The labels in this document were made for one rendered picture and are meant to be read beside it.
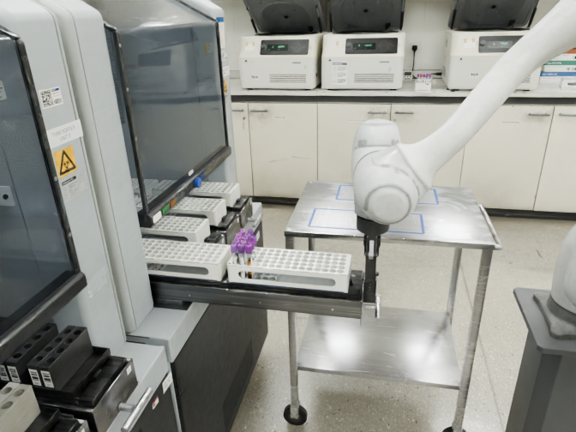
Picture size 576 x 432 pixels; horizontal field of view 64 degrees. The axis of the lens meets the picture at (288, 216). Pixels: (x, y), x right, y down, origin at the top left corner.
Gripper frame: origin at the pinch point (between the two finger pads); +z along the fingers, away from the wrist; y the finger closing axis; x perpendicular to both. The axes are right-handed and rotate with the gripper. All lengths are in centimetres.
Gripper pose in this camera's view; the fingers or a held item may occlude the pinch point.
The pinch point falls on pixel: (369, 289)
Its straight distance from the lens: 115.5
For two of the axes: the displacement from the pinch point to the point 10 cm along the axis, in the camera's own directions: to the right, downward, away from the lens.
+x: 9.8, 0.6, -2.0
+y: -2.1, 4.1, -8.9
